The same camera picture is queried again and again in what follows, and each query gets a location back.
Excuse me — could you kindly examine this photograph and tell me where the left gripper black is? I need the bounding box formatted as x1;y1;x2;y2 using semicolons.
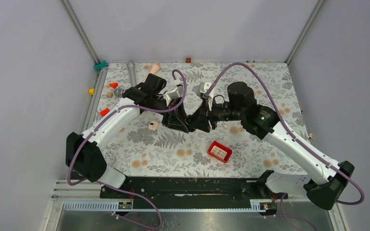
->
151;94;190;133

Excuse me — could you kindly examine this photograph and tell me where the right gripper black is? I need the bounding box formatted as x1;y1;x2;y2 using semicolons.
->
188;96;245;133

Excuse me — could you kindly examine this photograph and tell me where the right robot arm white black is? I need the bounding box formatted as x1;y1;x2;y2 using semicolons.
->
185;82;355;210

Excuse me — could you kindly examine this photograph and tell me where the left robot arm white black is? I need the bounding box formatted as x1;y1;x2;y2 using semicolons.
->
66;69;187;198

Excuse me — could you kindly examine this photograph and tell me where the floral patterned table mat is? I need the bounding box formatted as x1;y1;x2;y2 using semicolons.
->
103;63;308;178

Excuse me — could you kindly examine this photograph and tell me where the red plastic tray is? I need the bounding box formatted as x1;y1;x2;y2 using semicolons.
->
207;141;233;163

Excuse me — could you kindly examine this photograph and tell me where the beige toy microphone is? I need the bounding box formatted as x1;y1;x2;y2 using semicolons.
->
149;62;161;75

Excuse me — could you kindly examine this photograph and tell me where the purple glitter toy microphone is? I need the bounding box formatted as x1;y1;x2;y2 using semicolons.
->
114;88;126;98

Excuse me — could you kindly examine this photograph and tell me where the red triangular block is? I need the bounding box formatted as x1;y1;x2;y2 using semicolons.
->
109;82;119;89

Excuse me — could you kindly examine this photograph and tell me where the red block on mat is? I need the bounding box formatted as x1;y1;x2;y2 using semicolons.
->
100;108;110;117

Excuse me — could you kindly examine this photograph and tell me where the grey toy microphone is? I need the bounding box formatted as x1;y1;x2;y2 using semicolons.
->
127;60;137;87

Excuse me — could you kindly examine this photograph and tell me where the teal plastic piece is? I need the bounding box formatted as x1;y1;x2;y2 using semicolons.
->
94;60;108;71

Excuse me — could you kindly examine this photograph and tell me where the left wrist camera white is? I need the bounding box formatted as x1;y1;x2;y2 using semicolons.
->
164;85;184;106

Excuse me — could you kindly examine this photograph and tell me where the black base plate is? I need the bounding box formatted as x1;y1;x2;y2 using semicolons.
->
100;169;290;210

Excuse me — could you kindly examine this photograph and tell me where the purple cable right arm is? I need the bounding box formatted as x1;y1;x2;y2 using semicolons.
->
204;62;365;231

